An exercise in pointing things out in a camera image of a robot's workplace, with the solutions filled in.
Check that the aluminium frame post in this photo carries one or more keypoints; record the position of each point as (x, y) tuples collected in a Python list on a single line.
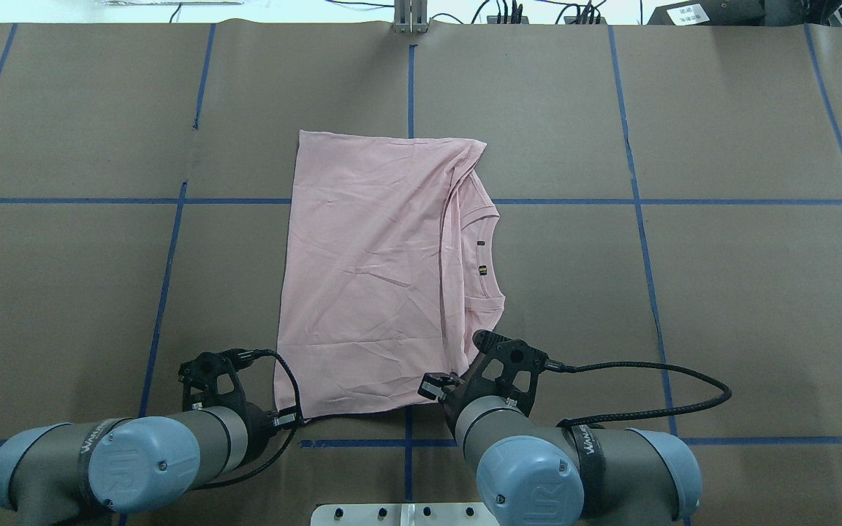
[(410, 17)]

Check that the black power box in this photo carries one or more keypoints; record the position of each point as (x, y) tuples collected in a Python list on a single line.
[(726, 13)]

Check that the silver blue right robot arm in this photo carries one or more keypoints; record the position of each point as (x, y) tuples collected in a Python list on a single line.
[(562, 475)]

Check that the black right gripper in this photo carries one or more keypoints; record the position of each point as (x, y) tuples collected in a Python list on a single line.
[(457, 390)]

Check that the pink Snoopy t-shirt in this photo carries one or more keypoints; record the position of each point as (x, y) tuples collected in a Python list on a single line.
[(389, 270)]

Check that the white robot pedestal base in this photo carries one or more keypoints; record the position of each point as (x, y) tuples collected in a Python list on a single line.
[(403, 514)]

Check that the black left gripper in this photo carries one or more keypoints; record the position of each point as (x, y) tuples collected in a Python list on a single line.
[(259, 427)]

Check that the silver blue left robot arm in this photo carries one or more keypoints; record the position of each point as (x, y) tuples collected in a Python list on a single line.
[(85, 473)]

